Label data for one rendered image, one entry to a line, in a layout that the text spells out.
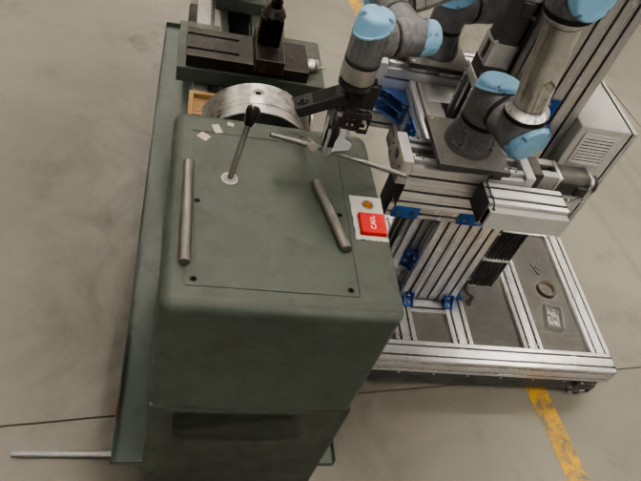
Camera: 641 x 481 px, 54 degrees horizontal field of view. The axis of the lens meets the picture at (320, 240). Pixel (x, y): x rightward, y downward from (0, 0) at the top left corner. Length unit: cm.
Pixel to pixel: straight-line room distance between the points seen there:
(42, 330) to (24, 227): 53
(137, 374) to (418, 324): 122
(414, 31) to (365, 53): 11
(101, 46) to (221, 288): 295
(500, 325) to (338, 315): 167
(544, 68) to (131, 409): 138
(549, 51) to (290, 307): 83
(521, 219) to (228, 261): 100
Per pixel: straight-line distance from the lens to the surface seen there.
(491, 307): 288
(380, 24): 127
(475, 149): 187
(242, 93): 171
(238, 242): 129
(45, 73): 380
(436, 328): 268
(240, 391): 146
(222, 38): 241
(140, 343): 198
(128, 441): 184
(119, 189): 313
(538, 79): 163
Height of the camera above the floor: 222
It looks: 46 degrees down
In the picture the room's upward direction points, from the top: 20 degrees clockwise
